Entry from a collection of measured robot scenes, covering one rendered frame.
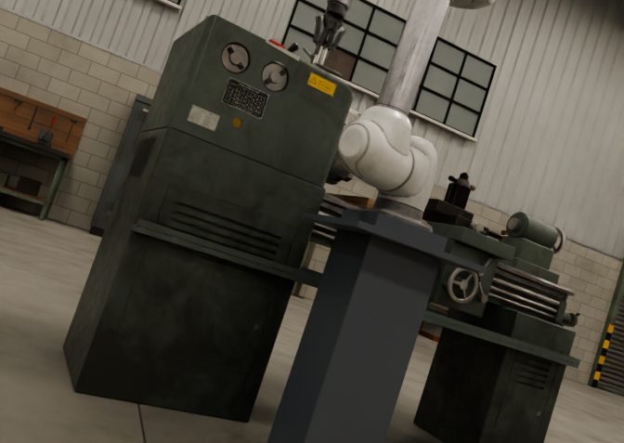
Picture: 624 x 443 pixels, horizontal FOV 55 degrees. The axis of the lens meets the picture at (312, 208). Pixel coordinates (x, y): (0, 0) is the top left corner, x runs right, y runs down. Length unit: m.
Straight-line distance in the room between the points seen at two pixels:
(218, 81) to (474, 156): 8.90
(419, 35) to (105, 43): 7.54
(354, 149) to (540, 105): 10.03
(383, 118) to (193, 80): 0.64
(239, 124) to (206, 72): 0.20
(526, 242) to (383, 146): 1.50
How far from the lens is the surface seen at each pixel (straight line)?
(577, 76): 12.20
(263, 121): 2.07
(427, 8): 1.86
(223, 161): 2.02
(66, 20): 9.18
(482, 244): 2.56
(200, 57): 2.02
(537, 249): 3.11
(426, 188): 1.88
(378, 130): 1.69
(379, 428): 1.90
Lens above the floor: 0.61
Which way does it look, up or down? 4 degrees up
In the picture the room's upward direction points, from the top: 19 degrees clockwise
